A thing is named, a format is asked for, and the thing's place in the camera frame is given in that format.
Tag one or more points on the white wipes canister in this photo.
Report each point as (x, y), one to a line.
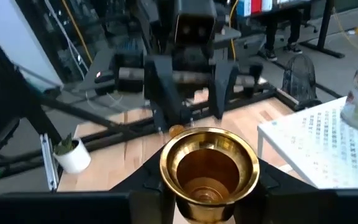
(267, 4)

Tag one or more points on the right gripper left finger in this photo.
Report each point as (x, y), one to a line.
(148, 186)

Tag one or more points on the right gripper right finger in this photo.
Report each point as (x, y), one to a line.
(284, 199)

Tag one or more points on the white perforated metal shelf riser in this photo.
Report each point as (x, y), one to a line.
(315, 149)

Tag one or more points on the black aluminium rig frame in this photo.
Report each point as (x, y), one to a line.
(82, 114)

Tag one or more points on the red box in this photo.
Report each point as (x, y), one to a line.
(256, 5)

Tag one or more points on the silver aluminium extrusion bar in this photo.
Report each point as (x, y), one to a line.
(50, 165)

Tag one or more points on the small plant in white pot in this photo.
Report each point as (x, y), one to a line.
(75, 161)

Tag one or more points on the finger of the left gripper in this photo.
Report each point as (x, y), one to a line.
(224, 87)
(166, 93)

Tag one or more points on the black desk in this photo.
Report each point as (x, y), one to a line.
(325, 28)

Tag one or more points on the medium brass candlestick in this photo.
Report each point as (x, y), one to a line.
(208, 174)

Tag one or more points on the blue and white box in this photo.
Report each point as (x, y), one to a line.
(244, 7)

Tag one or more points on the person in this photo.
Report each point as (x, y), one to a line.
(272, 31)

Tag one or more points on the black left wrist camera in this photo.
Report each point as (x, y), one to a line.
(194, 23)

